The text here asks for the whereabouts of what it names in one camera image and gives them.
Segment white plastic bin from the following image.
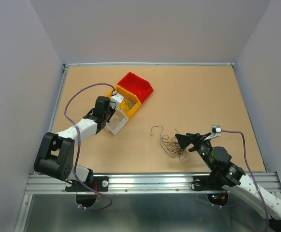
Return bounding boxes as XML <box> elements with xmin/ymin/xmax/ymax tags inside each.
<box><xmin>105</xmin><ymin>109</ymin><xmax>129</xmax><ymax>135</ymax></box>

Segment blue wire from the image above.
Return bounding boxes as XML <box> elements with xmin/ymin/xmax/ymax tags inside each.
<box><xmin>121</xmin><ymin>96</ymin><xmax>136</xmax><ymax>112</ymax></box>

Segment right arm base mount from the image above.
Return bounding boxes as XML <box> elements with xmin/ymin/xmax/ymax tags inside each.
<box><xmin>190</xmin><ymin>174</ymin><xmax>229</xmax><ymax>208</ymax></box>

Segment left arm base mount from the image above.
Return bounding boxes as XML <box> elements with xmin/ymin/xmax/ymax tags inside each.
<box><xmin>65</xmin><ymin>165</ymin><xmax>113</xmax><ymax>211</ymax></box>

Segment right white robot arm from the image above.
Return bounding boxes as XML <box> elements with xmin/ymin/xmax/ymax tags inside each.
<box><xmin>175</xmin><ymin>130</ymin><xmax>281</xmax><ymax>232</ymax></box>

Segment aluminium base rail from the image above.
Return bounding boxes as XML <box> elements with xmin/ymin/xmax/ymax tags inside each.
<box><xmin>24</xmin><ymin>172</ymin><xmax>281</xmax><ymax>194</ymax></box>

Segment wire bundle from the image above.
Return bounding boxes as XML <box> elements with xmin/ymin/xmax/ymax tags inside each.
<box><xmin>150</xmin><ymin>125</ymin><xmax>188</xmax><ymax>160</ymax></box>

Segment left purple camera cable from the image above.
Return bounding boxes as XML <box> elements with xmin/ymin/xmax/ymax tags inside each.
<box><xmin>64</xmin><ymin>83</ymin><xmax>117</xmax><ymax>211</ymax></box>

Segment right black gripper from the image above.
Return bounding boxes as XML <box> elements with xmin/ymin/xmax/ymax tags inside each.
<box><xmin>174</xmin><ymin>132</ymin><xmax>214</xmax><ymax>170</ymax></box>

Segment purple camera cable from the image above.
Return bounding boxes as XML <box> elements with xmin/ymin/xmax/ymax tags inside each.
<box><xmin>64</xmin><ymin>83</ymin><xmax>117</xmax><ymax>211</ymax></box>
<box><xmin>221</xmin><ymin>130</ymin><xmax>269</xmax><ymax>232</ymax></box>

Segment yellow plastic bin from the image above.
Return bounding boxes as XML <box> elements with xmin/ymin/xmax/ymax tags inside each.
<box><xmin>115</xmin><ymin>85</ymin><xmax>141</xmax><ymax>118</ymax></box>

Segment red plastic bin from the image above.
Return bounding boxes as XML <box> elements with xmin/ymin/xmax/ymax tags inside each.
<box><xmin>117</xmin><ymin>72</ymin><xmax>154</xmax><ymax>103</ymax></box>

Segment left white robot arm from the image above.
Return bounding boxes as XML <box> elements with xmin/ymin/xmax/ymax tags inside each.
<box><xmin>34</xmin><ymin>94</ymin><xmax>122</xmax><ymax>190</ymax></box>

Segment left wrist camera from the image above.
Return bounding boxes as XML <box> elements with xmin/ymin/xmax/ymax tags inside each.
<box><xmin>110</xmin><ymin>93</ymin><xmax>124</xmax><ymax>110</ymax></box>

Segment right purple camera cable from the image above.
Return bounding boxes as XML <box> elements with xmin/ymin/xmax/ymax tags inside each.
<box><xmin>221</xmin><ymin>130</ymin><xmax>269</xmax><ymax>232</ymax></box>

